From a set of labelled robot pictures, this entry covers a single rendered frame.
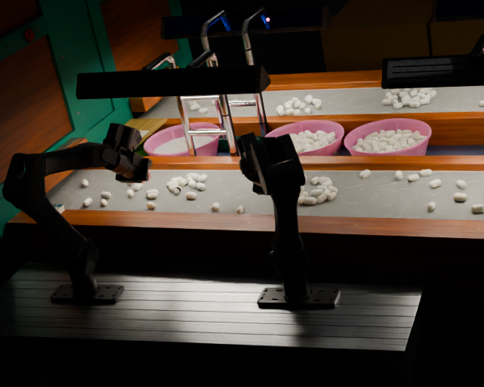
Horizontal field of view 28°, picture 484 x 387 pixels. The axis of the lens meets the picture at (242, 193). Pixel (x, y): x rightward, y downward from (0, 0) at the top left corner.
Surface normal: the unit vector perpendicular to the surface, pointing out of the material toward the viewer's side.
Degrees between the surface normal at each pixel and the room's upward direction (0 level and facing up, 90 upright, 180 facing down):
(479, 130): 90
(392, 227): 0
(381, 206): 0
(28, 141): 90
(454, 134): 90
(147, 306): 0
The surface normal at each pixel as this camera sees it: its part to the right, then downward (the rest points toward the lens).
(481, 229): -0.18, -0.89
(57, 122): 0.90, 0.01
